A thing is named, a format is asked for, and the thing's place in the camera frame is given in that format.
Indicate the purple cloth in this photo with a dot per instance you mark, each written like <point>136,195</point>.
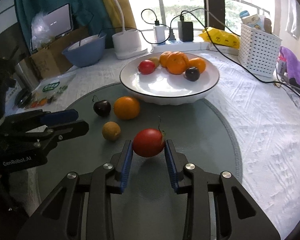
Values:
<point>293,65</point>

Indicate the teal curtain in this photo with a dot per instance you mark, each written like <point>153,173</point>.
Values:
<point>85,5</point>

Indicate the grey round mat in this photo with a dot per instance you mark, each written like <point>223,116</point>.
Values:
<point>202,142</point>

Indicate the orange mandarin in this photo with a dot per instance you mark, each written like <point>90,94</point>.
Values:
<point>126,108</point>
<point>164,58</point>
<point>177,63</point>
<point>198,64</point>

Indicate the blue capped bottle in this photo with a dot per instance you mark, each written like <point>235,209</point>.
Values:
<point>244,13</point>

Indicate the blue bowl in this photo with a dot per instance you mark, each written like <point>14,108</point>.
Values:
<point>85,56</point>

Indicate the brown item in basket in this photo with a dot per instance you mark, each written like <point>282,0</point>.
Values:
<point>268,25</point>

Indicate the hanging white garment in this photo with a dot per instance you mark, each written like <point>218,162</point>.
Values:
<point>293,15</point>

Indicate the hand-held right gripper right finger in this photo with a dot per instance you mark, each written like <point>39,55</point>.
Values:
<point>171,168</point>

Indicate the brown cardboard box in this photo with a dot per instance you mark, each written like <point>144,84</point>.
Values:
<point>50,61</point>

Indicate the white power strip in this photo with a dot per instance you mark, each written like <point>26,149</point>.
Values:
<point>190,45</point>

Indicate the dark cherry with stem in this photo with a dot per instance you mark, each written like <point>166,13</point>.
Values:
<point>102,108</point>

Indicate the white ceramic bowl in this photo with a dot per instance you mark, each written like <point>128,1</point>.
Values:
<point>165,88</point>

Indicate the black charger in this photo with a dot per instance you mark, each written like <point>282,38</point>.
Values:
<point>185,31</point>

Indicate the yellow-brown longan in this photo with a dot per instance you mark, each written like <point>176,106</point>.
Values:
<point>155,60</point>
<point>111,130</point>

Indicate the clear packet green label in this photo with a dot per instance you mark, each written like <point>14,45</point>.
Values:
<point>52,87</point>

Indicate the yellow packet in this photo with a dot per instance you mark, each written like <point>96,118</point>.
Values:
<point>222,38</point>

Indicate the balcony railing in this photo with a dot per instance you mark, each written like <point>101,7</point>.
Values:
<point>162,7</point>

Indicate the dark plum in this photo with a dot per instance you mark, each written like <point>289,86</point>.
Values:
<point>192,74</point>

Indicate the clear packet red label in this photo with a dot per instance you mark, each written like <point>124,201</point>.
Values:
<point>281,66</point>

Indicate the tablet with dark frame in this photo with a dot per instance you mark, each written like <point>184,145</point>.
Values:
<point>60,21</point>

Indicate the dark sliding door post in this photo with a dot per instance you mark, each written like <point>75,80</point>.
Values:
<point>212,0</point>

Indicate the steel thermos flask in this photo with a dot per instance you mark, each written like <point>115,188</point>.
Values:
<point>25,68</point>

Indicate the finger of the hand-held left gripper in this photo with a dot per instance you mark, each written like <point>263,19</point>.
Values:
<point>70,128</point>
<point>60,115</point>

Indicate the white charger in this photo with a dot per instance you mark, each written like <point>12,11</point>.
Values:
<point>160,33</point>

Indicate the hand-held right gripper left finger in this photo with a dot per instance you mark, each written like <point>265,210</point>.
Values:
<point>126,166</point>

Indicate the red cherry tomato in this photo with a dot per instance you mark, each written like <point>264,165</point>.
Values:
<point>148,142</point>
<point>146,67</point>

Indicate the clear plastic bag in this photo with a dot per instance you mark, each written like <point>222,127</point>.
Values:
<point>41,30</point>

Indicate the yellow curtain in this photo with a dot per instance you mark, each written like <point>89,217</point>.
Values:
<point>130,15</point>

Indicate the white perforated basket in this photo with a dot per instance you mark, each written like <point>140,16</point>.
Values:
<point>258,52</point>

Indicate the white desk lamp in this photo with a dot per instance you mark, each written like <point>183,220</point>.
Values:
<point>126,42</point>

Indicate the pale printed packet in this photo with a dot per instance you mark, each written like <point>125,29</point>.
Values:
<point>255,21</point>

